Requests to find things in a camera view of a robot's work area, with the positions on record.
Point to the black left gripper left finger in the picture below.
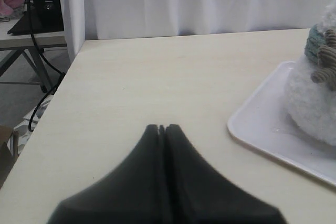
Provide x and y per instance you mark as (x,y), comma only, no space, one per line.
(134,192)

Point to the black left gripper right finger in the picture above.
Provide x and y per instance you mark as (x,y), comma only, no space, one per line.
(200,194)

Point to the white plastic tray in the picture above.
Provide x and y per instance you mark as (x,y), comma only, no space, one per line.
(262,122)

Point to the white plush snowman toy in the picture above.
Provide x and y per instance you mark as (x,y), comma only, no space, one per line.
(310,87)

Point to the green knitted scarf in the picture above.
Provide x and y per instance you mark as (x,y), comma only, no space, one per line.
(315,40)

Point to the grey side table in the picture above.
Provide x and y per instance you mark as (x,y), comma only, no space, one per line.
(23,45)

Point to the white backdrop curtain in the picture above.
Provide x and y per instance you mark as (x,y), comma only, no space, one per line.
(120,19)

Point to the black monitor stand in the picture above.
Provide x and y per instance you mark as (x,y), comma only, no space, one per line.
(42,16)

